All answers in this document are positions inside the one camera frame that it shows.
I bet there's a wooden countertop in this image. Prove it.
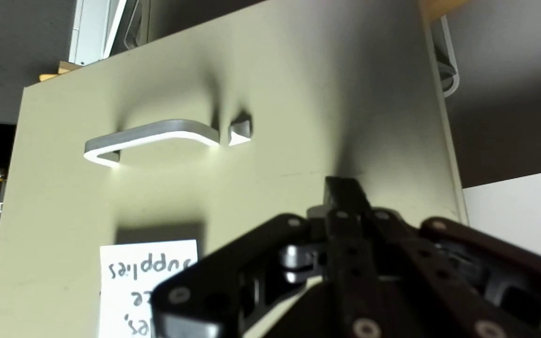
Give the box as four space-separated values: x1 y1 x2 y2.
419 0 469 24

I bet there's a silver drawer thumb latch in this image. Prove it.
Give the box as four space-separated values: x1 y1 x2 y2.
227 110 255 148

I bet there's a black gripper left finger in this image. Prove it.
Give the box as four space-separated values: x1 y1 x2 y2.
148 176 351 338

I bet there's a grey two-drawer file cabinet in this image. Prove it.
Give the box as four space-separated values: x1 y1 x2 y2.
436 0 541 189

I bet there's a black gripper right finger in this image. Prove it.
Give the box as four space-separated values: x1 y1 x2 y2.
344 176 541 338

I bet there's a beige file cabinet drawer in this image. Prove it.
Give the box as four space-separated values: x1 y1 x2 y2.
0 0 469 338

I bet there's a white handwritten paper label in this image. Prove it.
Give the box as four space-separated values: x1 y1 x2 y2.
97 238 201 338

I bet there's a silver drawer pull handle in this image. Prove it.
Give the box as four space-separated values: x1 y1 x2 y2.
82 118 223 168

